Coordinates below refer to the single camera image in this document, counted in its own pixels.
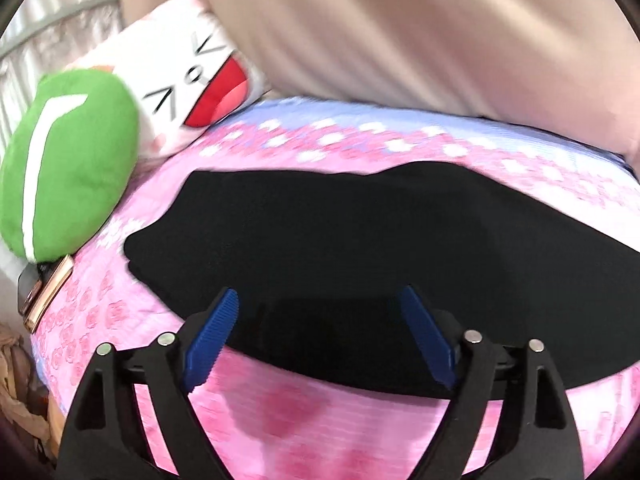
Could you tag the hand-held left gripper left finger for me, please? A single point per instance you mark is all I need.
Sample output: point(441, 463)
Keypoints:
point(212, 332)

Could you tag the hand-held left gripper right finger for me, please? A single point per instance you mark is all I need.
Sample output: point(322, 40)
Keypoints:
point(427, 335)

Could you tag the black pants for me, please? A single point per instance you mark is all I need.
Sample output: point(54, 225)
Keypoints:
point(350, 240)

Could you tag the pink floral bed sheet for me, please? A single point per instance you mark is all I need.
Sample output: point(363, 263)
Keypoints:
point(300, 425)

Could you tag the rose gold phone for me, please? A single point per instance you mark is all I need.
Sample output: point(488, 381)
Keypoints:
point(47, 295)

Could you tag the small black device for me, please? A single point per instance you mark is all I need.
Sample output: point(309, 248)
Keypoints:
point(27, 285)

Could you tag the brown crumpled cloth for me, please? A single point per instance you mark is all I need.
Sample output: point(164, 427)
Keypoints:
point(22, 390)

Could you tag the green plush pillow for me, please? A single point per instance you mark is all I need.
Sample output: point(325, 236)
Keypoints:
point(75, 160)

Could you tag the white cartoon face pillow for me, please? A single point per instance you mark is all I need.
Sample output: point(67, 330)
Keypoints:
point(175, 70)

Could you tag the beige draped cloth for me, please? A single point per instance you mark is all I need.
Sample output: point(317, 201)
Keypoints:
point(400, 35)

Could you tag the white sheer curtain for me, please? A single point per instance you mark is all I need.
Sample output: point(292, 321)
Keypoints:
point(45, 40)

